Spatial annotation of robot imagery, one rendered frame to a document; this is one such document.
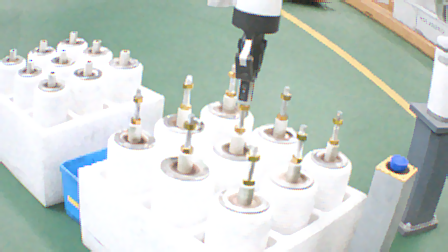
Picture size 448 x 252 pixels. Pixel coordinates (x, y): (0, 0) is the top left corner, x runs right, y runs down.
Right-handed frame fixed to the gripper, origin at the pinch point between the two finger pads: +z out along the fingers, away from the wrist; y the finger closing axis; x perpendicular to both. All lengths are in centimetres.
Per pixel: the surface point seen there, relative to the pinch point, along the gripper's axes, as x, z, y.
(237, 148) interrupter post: -0.3, 9.4, -1.1
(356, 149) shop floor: -22, 35, 73
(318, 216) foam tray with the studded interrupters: -16.7, 17.8, -2.9
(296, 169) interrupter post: -10.9, 8.2, -6.3
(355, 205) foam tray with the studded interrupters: -23.5, 17.8, 3.9
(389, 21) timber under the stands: -37, 29, 285
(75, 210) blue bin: 30.8, 32.1, -1.9
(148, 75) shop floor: 48, 35, 93
